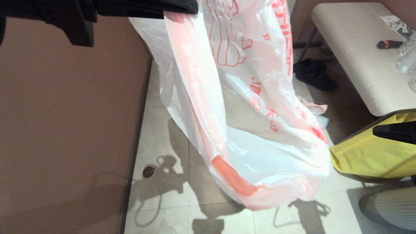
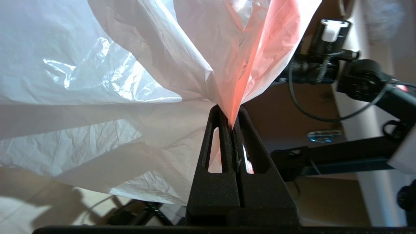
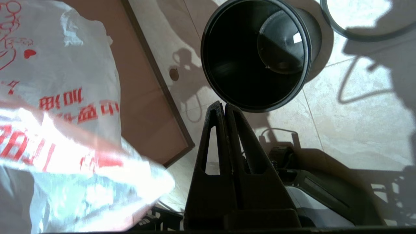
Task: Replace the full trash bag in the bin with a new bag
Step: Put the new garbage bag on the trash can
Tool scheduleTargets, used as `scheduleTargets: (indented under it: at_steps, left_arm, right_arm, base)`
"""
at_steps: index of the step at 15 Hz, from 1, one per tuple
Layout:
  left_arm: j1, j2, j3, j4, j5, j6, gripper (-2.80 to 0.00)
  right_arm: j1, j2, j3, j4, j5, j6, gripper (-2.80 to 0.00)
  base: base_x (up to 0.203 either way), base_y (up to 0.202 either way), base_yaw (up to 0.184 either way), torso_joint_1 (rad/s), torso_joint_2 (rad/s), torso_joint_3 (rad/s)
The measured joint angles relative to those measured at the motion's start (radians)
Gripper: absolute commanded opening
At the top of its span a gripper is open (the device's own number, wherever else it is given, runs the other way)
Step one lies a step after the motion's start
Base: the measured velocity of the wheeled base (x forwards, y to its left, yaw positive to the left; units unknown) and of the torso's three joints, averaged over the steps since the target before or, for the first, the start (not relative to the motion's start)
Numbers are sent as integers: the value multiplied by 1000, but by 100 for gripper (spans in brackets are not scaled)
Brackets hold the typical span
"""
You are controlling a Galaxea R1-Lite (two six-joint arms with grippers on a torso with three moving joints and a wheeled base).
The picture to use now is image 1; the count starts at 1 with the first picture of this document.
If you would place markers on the dark blue slipper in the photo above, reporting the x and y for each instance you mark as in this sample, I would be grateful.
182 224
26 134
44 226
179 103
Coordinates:
320 82
312 66

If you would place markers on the beige ribbed round stool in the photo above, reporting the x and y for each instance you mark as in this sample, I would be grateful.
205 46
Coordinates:
393 208

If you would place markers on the light striped shoe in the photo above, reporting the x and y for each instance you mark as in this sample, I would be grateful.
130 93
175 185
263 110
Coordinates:
325 49

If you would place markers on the beige wood-grain table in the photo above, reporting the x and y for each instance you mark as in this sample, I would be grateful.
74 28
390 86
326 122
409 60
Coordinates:
364 55

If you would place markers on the yellow fabric bag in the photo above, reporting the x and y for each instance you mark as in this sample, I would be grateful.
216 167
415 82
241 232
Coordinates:
360 156

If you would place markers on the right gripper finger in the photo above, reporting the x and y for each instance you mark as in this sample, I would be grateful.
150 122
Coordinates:
399 131

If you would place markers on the round metal floor drain cover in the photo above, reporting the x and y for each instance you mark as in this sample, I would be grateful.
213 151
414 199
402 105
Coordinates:
148 172

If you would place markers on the black-and-white printed paper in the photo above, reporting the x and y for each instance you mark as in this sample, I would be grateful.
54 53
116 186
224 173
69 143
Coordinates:
398 26

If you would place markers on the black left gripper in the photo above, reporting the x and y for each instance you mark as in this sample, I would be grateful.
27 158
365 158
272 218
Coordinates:
65 9

